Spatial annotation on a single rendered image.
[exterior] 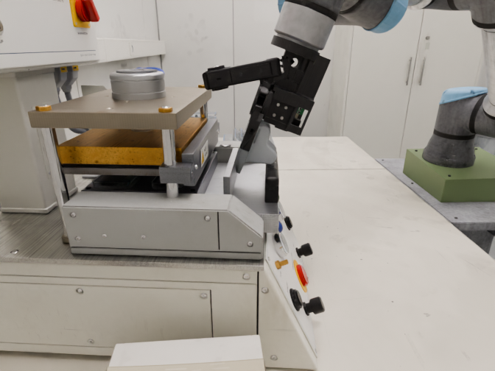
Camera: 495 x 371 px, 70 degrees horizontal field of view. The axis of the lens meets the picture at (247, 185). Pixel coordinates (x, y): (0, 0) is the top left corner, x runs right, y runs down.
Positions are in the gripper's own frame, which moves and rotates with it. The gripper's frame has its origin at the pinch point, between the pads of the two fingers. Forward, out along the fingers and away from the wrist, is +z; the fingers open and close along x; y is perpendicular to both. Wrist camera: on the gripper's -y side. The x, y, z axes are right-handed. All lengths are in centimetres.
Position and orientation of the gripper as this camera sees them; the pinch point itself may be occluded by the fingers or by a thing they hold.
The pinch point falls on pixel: (236, 163)
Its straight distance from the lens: 57.2
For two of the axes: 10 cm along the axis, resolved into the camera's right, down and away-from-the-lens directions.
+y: 9.4, 3.4, 0.8
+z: -3.4, 8.6, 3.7
